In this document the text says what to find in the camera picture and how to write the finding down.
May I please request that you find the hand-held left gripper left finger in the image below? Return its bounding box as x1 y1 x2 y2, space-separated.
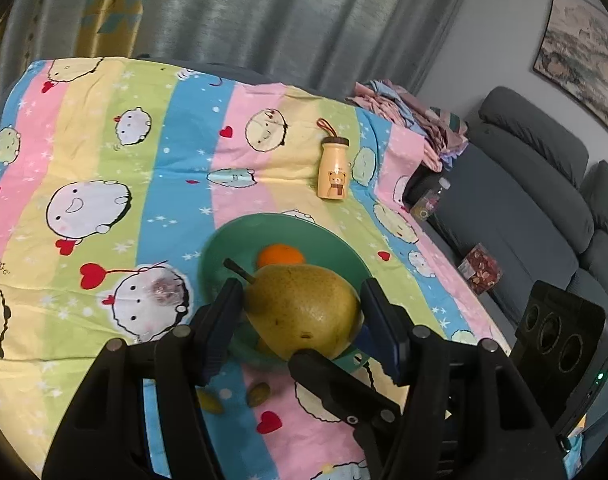
41 277 245 480

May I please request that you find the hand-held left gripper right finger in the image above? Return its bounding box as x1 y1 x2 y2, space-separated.
360 278 567 480

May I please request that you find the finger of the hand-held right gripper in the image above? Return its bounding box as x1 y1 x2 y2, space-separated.
288 349 405 466

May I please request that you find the plastic-wrapped red apple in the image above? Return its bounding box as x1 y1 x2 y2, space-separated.
134 267 190 343

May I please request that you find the yellow-green pear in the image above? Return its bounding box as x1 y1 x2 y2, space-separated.
223 258 362 362

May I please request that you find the green plastic bowl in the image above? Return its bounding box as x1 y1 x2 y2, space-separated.
199 212 372 372

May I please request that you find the orange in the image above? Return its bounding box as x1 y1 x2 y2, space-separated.
256 244 305 267

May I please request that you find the brown kiwi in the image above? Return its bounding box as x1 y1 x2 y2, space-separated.
247 382 272 406

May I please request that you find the red patterned snack packet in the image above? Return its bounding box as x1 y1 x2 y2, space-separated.
456 242 503 295

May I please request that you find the clear plastic bottle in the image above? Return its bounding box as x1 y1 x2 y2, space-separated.
409 177 452 222

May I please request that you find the grey sofa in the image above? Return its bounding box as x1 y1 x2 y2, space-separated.
404 85 608 461

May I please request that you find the yellow bear print bottle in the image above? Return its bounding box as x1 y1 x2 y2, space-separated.
316 117 352 201

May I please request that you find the colourful cartoon printed blanket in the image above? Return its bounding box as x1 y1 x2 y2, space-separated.
0 56 515 480

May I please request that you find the pile of folded clothes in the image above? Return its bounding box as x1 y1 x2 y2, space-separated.
353 78 470 171

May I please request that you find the grey curtain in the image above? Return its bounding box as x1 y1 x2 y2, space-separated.
0 0 480 106

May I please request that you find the gold patterned curtain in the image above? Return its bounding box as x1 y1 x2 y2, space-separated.
81 0 165 58

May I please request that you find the framed landscape wall picture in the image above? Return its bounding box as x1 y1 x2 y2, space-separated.
532 0 608 141

